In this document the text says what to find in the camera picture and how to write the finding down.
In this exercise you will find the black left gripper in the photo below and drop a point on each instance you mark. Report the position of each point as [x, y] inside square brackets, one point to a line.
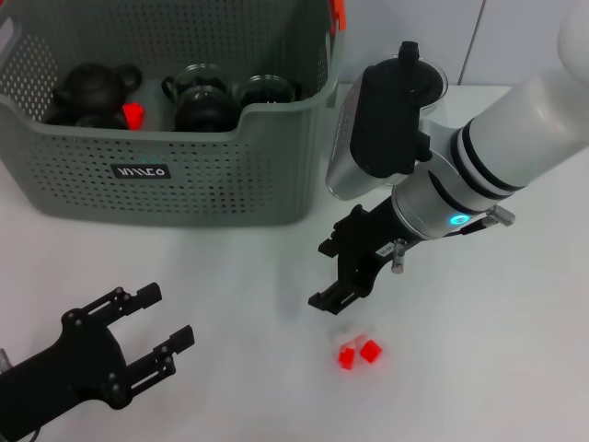
[83, 364]

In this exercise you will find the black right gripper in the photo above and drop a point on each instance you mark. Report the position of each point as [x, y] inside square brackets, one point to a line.
[368, 235]

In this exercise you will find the large red sloped brick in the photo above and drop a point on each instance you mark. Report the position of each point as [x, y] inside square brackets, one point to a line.
[133, 115]

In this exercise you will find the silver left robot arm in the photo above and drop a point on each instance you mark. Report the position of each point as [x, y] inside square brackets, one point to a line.
[3, 360]

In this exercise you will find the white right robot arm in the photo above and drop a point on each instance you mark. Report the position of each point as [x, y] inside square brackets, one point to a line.
[506, 138]

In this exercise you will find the grey-green perforated storage bin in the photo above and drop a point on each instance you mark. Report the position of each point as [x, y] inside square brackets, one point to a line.
[207, 184]

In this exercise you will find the translucent white brick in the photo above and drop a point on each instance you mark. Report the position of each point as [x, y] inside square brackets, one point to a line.
[349, 335]

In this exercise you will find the small red brick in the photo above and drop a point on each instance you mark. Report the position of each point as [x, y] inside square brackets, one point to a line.
[346, 359]
[370, 351]

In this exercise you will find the black glass teapot lid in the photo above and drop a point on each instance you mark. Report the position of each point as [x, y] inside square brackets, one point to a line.
[409, 53]

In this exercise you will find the dark clay teapot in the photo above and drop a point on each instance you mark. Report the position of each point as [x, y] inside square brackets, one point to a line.
[94, 89]

